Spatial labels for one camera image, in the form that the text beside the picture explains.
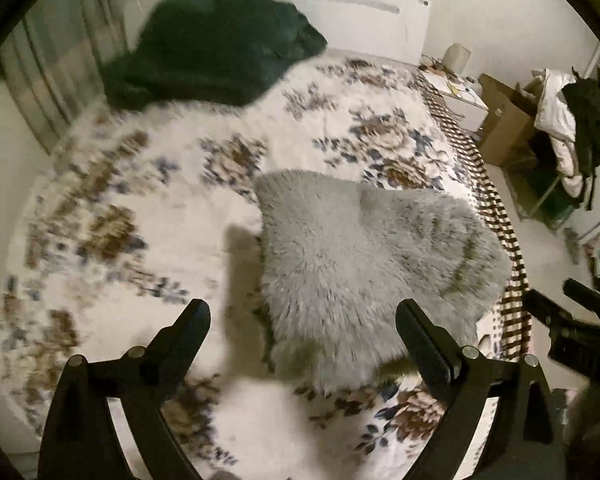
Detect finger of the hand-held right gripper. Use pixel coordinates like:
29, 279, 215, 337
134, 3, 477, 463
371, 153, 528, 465
522, 288, 577, 334
562, 278, 600, 327

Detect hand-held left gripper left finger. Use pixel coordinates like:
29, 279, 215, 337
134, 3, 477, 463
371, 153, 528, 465
37, 299, 212, 480

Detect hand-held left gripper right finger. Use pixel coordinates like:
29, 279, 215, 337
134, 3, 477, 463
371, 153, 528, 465
396, 299, 567, 480

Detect person's right forearm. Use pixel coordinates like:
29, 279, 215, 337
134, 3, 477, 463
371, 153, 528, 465
562, 384, 600, 480

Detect brown checkered bed sheet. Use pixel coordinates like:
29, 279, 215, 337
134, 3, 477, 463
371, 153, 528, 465
419, 72, 537, 363

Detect white floral blanket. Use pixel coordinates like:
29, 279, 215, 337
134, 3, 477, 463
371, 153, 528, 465
0, 55, 511, 480

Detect black garment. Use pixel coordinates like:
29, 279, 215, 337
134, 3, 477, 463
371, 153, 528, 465
561, 66, 600, 211

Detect white jacket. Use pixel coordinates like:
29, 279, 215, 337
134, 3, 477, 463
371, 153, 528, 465
532, 67, 586, 197

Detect cardboard box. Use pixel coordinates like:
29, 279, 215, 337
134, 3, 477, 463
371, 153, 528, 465
476, 73, 548, 167

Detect white nightstand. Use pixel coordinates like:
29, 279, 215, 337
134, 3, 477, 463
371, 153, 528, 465
419, 66, 490, 137

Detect white table lamp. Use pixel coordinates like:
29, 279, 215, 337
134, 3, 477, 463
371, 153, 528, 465
442, 42, 474, 75

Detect dark green cloth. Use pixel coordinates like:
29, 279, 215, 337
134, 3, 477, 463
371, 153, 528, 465
100, 0, 329, 111

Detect grey curtain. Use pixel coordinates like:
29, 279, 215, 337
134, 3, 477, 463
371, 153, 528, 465
0, 0, 127, 153

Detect white headboard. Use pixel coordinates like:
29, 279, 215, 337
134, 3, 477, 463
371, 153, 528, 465
267, 0, 432, 65

